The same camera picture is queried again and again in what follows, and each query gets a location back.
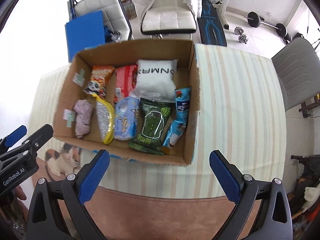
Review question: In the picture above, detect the grey upholstered chair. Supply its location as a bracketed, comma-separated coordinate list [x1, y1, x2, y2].
[272, 37, 319, 111]

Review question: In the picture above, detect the blue Nestle milk powder bag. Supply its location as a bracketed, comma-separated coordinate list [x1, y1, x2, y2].
[162, 86, 191, 154]

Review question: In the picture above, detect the barbell on floor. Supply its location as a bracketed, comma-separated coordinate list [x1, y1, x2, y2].
[245, 11, 292, 42]

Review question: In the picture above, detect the light blue tissue pack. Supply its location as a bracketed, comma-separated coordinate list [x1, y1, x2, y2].
[114, 96, 140, 141]

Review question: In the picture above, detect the yellow silver scrub pad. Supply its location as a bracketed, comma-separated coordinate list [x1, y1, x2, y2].
[92, 94, 115, 145]

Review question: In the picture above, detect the calico cat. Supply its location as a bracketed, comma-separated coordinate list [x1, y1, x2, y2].
[44, 144, 82, 177]

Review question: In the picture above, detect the red snack bag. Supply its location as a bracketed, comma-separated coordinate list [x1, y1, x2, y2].
[114, 64, 138, 103]

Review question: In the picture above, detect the white foam pouch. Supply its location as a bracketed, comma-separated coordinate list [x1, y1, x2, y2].
[132, 60, 177, 102]

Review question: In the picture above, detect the green wipes pack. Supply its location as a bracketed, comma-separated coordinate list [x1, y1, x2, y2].
[128, 98, 173, 155]

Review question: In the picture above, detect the black blue weight bench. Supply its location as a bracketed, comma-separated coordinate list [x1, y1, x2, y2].
[197, 0, 227, 47]

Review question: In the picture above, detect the chrome dumbbell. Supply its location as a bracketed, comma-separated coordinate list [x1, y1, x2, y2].
[234, 26, 248, 44]

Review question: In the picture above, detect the purple fuzzy cloth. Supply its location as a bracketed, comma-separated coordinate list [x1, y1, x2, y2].
[74, 100, 93, 139]

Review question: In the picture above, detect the blue folded mat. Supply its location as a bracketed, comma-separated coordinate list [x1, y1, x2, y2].
[65, 11, 105, 62]

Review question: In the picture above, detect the orange snack bag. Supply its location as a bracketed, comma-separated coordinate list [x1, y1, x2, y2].
[83, 65, 115, 99]

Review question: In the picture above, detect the striped tablecloth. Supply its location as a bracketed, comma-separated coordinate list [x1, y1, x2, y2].
[28, 40, 286, 199]

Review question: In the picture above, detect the cardboard box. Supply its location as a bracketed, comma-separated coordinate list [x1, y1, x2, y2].
[54, 40, 200, 166]

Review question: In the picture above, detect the white chair left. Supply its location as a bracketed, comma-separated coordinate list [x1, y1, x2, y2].
[68, 0, 133, 41]

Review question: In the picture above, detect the white chair with jacket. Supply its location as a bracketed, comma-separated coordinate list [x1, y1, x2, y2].
[137, 3, 200, 40]

